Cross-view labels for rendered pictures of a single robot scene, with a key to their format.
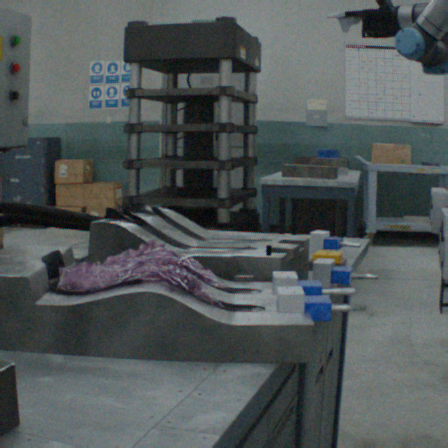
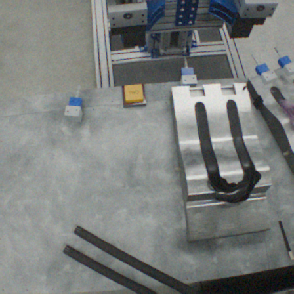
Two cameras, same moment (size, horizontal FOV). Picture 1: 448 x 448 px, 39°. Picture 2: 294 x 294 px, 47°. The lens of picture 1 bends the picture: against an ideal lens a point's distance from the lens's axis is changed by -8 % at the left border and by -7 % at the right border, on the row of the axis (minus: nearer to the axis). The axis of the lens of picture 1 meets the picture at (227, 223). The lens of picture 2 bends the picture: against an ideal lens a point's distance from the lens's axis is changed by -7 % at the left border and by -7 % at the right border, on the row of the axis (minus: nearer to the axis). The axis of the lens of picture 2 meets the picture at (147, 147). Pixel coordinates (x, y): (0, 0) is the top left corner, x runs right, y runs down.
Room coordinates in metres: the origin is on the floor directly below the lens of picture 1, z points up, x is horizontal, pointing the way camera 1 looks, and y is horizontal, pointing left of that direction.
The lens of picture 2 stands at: (1.70, 0.33, 1.95)
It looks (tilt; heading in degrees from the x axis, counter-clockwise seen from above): 70 degrees down; 245
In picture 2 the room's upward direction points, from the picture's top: 2 degrees clockwise
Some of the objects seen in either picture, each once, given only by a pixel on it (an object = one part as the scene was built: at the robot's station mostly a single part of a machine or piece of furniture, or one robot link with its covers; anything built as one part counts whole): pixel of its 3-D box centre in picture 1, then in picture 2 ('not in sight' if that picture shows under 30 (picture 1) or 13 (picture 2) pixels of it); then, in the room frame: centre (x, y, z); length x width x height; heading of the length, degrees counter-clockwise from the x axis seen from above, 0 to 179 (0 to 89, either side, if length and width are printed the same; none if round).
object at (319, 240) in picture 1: (336, 243); (75, 101); (1.69, -0.28, 0.83); 0.13 x 0.05 x 0.05; 62
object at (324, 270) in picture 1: (346, 275); (186, 71); (1.29, -0.24, 0.83); 0.13 x 0.05 x 0.05; 71
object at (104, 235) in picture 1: (174, 249); (221, 157); (1.34, 0.11, 0.87); 0.50 x 0.26 x 0.14; 72
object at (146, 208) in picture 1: (179, 226); (226, 146); (1.32, 0.09, 0.92); 0.35 x 0.16 x 0.09; 72
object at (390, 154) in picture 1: (390, 157); not in sight; (6.98, -1.74, 0.94); 0.41 x 0.33 x 0.29; 85
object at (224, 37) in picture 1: (199, 144); not in sight; (5.91, 0.26, 1.03); 1.54 x 0.94 x 2.06; 168
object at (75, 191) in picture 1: (88, 194); not in sight; (7.87, 1.67, 0.42); 0.86 x 0.33 x 0.83; 78
